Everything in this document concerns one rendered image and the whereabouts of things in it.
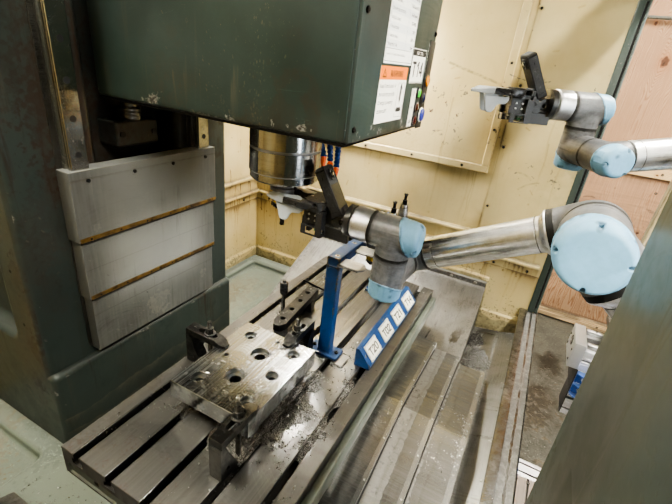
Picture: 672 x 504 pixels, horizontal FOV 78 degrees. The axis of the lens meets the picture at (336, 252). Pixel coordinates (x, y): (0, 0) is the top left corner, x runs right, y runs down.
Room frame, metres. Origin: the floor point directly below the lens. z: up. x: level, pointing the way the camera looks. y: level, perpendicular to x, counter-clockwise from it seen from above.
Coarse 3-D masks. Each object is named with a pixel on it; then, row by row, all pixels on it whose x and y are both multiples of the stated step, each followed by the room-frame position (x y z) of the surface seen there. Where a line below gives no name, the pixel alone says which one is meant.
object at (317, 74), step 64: (128, 0) 0.95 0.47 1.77; (192, 0) 0.87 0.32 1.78; (256, 0) 0.81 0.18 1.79; (320, 0) 0.76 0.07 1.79; (384, 0) 0.81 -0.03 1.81; (128, 64) 0.95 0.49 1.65; (192, 64) 0.88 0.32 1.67; (256, 64) 0.81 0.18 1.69; (320, 64) 0.76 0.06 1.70; (384, 64) 0.85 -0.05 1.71; (256, 128) 0.82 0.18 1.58; (320, 128) 0.75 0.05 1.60; (384, 128) 0.89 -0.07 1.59
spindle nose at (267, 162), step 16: (256, 144) 0.87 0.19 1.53; (272, 144) 0.85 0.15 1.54; (288, 144) 0.85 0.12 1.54; (304, 144) 0.87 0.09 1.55; (320, 144) 0.91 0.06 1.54; (256, 160) 0.87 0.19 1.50; (272, 160) 0.85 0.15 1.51; (288, 160) 0.85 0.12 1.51; (304, 160) 0.87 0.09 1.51; (320, 160) 0.93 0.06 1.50; (256, 176) 0.87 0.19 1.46; (272, 176) 0.85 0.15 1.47; (288, 176) 0.85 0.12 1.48; (304, 176) 0.87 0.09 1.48
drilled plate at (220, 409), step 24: (240, 336) 0.93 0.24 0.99; (264, 336) 0.94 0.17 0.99; (216, 360) 0.82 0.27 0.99; (240, 360) 0.83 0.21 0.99; (264, 360) 0.84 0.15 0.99; (288, 360) 0.85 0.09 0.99; (312, 360) 0.89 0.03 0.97; (192, 384) 0.73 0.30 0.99; (216, 384) 0.74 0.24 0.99; (264, 384) 0.76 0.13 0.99; (288, 384) 0.78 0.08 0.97; (216, 408) 0.68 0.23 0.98; (264, 408) 0.69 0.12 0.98
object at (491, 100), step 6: (474, 90) 1.11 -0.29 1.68; (480, 90) 1.11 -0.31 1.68; (486, 90) 1.10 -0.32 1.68; (492, 90) 1.10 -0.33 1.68; (486, 96) 1.10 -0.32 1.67; (492, 96) 1.10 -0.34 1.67; (498, 96) 1.10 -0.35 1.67; (486, 102) 1.10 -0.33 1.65; (492, 102) 1.10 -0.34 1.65; (498, 102) 1.11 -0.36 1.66; (504, 102) 1.11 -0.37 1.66; (486, 108) 1.10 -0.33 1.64; (492, 108) 1.10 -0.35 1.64
